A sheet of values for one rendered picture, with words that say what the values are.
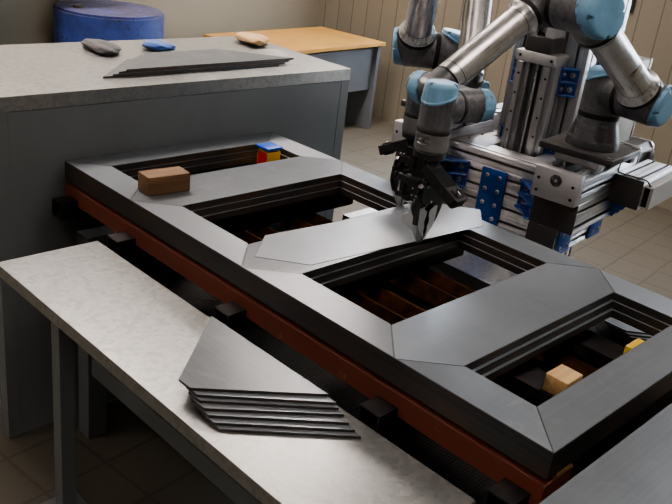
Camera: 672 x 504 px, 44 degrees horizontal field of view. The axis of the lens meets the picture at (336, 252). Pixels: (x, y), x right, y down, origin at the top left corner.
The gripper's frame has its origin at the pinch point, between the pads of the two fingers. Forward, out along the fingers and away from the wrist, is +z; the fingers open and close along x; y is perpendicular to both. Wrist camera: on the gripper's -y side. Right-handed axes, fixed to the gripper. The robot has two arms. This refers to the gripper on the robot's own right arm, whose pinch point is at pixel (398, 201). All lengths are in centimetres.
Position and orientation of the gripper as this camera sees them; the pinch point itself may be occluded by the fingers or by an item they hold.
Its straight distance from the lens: 226.1
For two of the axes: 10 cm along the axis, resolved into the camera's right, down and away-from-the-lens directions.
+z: -1.2, 9.1, 4.0
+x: 7.1, -2.1, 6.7
